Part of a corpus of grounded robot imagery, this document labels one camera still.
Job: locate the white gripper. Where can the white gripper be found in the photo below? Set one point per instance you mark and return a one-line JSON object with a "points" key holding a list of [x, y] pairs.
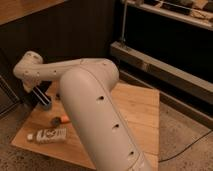
{"points": [[28, 87]]}

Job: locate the black striped eraser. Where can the black striped eraser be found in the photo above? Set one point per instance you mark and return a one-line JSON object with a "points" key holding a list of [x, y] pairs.
{"points": [[43, 98]]}

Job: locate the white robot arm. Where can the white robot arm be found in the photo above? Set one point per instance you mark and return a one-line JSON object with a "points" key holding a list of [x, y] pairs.
{"points": [[85, 87]]}

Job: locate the blue ceramic cup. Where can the blue ceramic cup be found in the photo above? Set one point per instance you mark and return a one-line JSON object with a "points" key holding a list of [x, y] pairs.
{"points": [[46, 106]]}

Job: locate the dark blue plush toy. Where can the dark blue plush toy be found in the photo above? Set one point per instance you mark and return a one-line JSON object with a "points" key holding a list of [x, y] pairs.
{"points": [[57, 97]]}

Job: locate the orange toy carrot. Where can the orange toy carrot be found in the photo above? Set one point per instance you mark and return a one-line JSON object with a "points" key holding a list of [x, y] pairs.
{"points": [[56, 121]]}

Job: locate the white plastic bottle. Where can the white plastic bottle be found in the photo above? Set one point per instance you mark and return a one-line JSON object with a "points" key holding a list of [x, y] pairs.
{"points": [[48, 135]]}

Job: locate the metal shelf rack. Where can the metal shelf rack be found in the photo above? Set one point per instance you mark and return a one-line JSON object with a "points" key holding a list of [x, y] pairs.
{"points": [[167, 51]]}

